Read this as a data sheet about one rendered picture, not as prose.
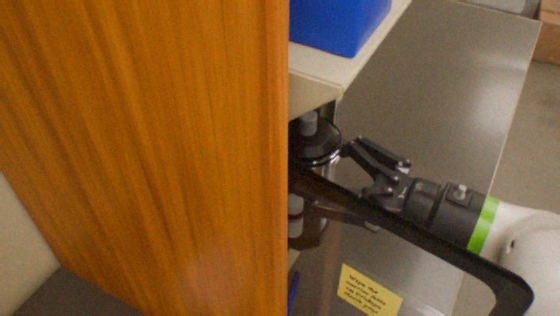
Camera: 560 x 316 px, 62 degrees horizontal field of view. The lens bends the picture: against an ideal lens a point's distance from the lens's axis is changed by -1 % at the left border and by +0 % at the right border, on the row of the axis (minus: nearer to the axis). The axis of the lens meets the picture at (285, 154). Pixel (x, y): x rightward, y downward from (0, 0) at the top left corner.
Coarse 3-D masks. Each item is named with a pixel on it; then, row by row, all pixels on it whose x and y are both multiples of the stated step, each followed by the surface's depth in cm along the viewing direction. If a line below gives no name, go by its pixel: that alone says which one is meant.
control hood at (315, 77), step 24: (408, 0) 51; (384, 24) 46; (288, 48) 43; (312, 48) 43; (288, 72) 41; (312, 72) 41; (336, 72) 41; (288, 96) 43; (312, 96) 42; (336, 96) 41; (288, 120) 46
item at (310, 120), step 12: (300, 120) 68; (312, 120) 68; (324, 120) 72; (288, 132) 70; (300, 132) 69; (312, 132) 69; (324, 132) 70; (288, 144) 69; (300, 144) 68; (312, 144) 68; (324, 144) 68; (300, 156) 68; (312, 156) 68
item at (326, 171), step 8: (328, 120) 74; (336, 128) 73; (336, 144) 70; (328, 152) 69; (336, 152) 69; (296, 160) 68; (304, 160) 68; (312, 160) 68; (320, 160) 68; (312, 168) 69; (320, 168) 70; (328, 168) 72; (328, 176) 73
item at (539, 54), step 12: (540, 0) 305; (552, 0) 304; (540, 12) 294; (552, 12) 294; (552, 24) 286; (540, 36) 293; (552, 36) 290; (540, 48) 298; (552, 48) 295; (540, 60) 304; (552, 60) 301
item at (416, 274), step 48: (288, 192) 53; (336, 192) 47; (288, 240) 59; (336, 240) 53; (384, 240) 47; (432, 240) 43; (288, 288) 68; (336, 288) 59; (432, 288) 47; (480, 288) 43; (528, 288) 40
